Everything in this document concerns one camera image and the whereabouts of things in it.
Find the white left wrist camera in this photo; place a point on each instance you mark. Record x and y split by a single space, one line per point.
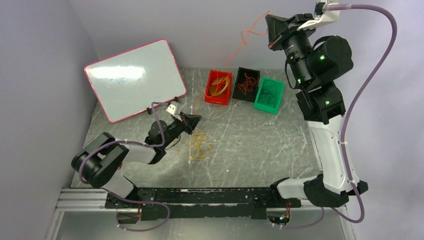
174 108

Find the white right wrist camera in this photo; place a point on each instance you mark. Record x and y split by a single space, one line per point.
323 16

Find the pink framed whiteboard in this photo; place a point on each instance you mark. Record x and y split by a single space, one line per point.
127 83

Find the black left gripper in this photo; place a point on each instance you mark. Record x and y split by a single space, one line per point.
189 122

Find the red plastic bin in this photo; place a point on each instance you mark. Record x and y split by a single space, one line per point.
218 87

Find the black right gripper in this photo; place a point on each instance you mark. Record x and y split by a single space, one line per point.
279 28

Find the green plastic bin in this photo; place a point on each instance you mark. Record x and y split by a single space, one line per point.
269 95

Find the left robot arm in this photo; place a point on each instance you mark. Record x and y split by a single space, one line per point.
99 161

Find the black plastic bin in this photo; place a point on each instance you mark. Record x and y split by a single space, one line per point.
246 85

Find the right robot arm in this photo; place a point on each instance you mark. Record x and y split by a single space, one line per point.
315 68

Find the aluminium rail frame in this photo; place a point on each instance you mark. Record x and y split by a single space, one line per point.
86 218

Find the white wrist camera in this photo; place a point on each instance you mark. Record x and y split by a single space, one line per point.
323 16
174 108

